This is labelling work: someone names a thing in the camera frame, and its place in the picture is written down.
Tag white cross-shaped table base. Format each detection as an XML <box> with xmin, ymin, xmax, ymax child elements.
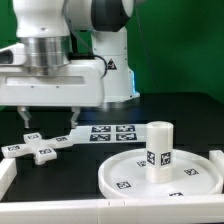
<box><xmin>1</xmin><ymin>132</ymin><xmax>73</xmax><ymax>165</ymax></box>

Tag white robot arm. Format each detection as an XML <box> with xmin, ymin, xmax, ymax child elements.
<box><xmin>0</xmin><ymin>0</ymin><xmax>139</xmax><ymax>126</ymax></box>

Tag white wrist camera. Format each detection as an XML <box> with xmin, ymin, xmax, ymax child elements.
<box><xmin>0</xmin><ymin>43</ymin><xmax>26</xmax><ymax>66</ymax></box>

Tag white left fence rail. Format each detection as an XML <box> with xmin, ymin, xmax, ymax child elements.
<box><xmin>0</xmin><ymin>159</ymin><xmax>17</xmax><ymax>200</ymax></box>

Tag white marker plate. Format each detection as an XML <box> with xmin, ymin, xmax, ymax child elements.
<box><xmin>70</xmin><ymin>124</ymin><xmax>146</xmax><ymax>144</ymax></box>

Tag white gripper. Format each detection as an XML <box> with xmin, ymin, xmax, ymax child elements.
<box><xmin>0</xmin><ymin>60</ymin><xmax>105</xmax><ymax>129</ymax></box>

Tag white round table top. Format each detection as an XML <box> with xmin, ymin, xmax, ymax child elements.
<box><xmin>98</xmin><ymin>148</ymin><xmax>224</xmax><ymax>199</ymax></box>

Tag white front fence rail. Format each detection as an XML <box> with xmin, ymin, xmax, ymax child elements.
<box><xmin>0</xmin><ymin>195</ymin><xmax>224</xmax><ymax>224</ymax></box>

